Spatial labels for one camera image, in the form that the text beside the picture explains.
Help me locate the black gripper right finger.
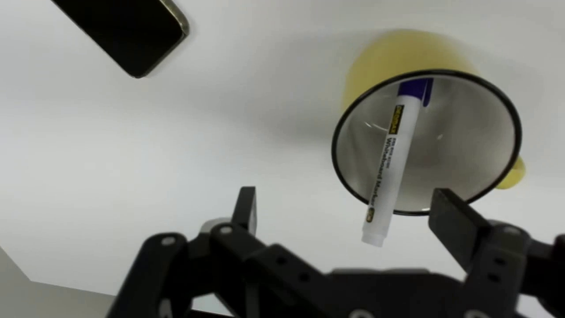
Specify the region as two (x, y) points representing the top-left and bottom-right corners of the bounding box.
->
(430, 189), (531, 282)

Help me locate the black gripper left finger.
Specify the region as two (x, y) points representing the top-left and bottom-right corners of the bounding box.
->
(232, 185), (259, 235)

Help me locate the blue capped white marker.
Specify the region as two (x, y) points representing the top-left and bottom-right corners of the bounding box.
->
(363, 77), (433, 247)

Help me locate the yellow enamel cup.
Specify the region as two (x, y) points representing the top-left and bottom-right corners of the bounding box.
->
(333, 28), (523, 215)

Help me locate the black smartphone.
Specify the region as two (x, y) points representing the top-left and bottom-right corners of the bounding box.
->
(54, 0), (192, 77)

